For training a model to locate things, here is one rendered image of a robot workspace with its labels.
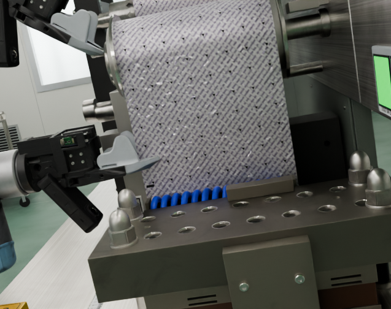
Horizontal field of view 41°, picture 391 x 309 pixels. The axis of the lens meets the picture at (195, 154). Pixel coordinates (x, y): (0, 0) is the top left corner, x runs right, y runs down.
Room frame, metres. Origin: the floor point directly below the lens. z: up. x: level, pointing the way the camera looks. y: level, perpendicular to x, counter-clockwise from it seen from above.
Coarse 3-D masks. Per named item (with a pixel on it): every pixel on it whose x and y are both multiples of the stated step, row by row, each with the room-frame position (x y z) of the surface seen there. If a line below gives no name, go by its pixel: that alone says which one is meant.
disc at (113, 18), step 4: (112, 16) 0.82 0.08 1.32; (116, 16) 0.85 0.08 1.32; (112, 20) 0.81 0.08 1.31; (116, 20) 0.84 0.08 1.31; (112, 24) 0.81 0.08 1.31; (112, 28) 0.80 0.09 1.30; (112, 32) 0.79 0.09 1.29; (112, 36) 0.79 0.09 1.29; (112, 40) 0.78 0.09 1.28; (112, 44) 0.78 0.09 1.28; (112, 48) 0.78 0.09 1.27; (112, 52) 0.77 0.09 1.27; (112, 56) 0.77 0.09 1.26; (116, 56) 0.78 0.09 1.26; (112, 60) 0.77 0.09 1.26; (116, 60) 0.78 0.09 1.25; (116, 64) 0.77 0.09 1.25; (116, 68) 0.77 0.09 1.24; (116, 72) 0.77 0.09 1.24; (116, 76) 0.78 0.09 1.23; (120, 80) 0.78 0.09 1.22; (120, 84) 0.78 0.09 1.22; (120, 88) 0.78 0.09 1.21; (124, 96) 0.79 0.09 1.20
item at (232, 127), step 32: (128, 96) 0.78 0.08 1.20; (160, 96) 0.78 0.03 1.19; (192, 96) 0.77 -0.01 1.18; (224, 96) 0.77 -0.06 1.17; (256, 96) 0.76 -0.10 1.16; (160, 128) 0.78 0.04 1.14; (192, 128) 0.77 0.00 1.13; (224, 128) 0.77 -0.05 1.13; (256, 128) 0.76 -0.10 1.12; (288, 128) 0.76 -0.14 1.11; (160, 160) 0.78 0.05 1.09; (192, 160) 0.77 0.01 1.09; (224, 160) 0.77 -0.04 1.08; (256, 160) 0.76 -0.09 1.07; (288, 160) 0.76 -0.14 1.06; (160, 192) 0.78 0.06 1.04; (192, 192) 0.78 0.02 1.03
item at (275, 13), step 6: (270, 0) 0.79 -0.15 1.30; (276, 6) 0.78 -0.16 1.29; (276, 12) 0.77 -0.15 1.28; (276, 18) 0.77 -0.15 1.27; (276, 24) 0.76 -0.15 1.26; (108, 30) 0.82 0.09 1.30; (276, 30) 0.76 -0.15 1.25; (108, 36) 0.81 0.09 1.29; (276, 36) 0.76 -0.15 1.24; (108, 42) 0.80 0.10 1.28; (282, 42) 0.76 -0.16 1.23; (108, 48) 0.80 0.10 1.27; (282, 48) 0.77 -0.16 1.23; (108, 54) 0.79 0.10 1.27; (282, 54) 0.77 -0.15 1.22; (282, 60) 0.78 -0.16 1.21; (282, 66) 0.80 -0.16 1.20; (114, 72) 0.79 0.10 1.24; (114, 78) 0.79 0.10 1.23; (120, 90) 0.81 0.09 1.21
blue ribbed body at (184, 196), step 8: (280, 176) 0.74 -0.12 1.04; (184, 192) 0.76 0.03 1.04; (200, 192) 0.76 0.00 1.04; (208, 192) 0.75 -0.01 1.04; (216, 192) 0.74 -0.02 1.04; (224, 192) 0.74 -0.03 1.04; (152, 200) 0.75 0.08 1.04; (160, 200) 0.77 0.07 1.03; (168, 200) 0.76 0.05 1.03; (176, 200) 0.75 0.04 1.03; (184, 200) 0.74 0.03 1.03; (192, 200) 0.74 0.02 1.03; (200, 200) 0.75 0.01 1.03; (152, 208) 0.75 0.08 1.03
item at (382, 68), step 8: (376, 56) 0.53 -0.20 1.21; (376, 64) 0.53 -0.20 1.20; (384, 64) 0.50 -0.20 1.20; (376, 72) 0.53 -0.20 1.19; (384, 72) 0.50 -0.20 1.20; (376, 80) 0.54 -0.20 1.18; (384, 80) 0.51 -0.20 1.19; (384, 88) 0.51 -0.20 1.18; (384, 96) 0.51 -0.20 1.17; (384, 104) 0.52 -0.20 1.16
